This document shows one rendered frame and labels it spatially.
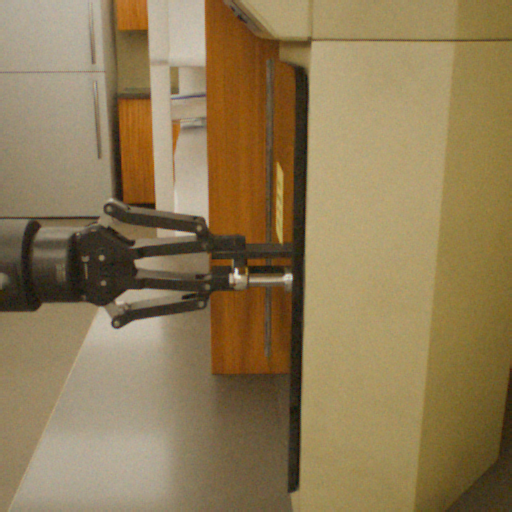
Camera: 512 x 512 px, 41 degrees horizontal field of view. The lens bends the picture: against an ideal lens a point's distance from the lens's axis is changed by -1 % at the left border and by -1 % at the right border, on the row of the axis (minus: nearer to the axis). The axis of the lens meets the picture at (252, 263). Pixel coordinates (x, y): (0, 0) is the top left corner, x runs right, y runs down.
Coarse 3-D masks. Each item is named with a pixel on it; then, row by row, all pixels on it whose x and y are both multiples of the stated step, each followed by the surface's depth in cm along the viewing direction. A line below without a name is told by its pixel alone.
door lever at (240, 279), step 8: (232, 264) 67; (240, 264) 66; (232, 272) 65; (240, 272) 63; (248, 272) 64; (232, 280) 63; (240, 280) 63; (248, 280) 63; (256, 280) 63; (264, 280) 63; (272, 280) 63; (280, 280) 63; (240, 288) 63; (248, 288) 63
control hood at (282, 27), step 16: (240, 0) 52; (256, 0) 51; (272, 0) 51; (288, 0) 51; (304, 0) 51; (256, 16) 52; (272, 16) 52; (288, 16) 52; (304, 16) 52; (256, 32) 75; (272, 32) 52; (288, 32) 52; (304, 32) 52
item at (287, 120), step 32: (288, 64) 61; (288, 96) 60; (288, 128) 60; (288, 160) 61; (288, 192) 61; (288, 224) 62; (288, 256) 62; (288, 288) 62; (288, 320) 63; (288, 352) 63; (288, 384) 64; (288, 416) 64; (288, 448) 65; (288, 480) 66
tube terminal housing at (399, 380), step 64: (320, 0) 51; (384, 0) 52; (448, 0) 52; (320, 64) 53; (384, 64) 53; (448, 64) 53; (320, 128) 54; (384, 128) 55; (448, 128) 55; (320, 192) 56; (384, 192) 56; (448, 192) 57; (320, 256) 58; (384, 256) 58; (448, 256) 60; (320, 320) 60; (384, 320) 60; (448, 320) 63; (320, 384) 62; (384, 384) 62; (448, 384) 66; (320, 448) 64; (384, 448) 64; (448, 448) 69
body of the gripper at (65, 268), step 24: (48, 240) 65; (72, 240) 66; (96, 240) 67; (120, 240) 67; (48, 264) 65; (72, 264) 65; (96, 264) 67; (120, 264) 67; (48, 288) 65; (72, 288) 66; (96, 288) 68
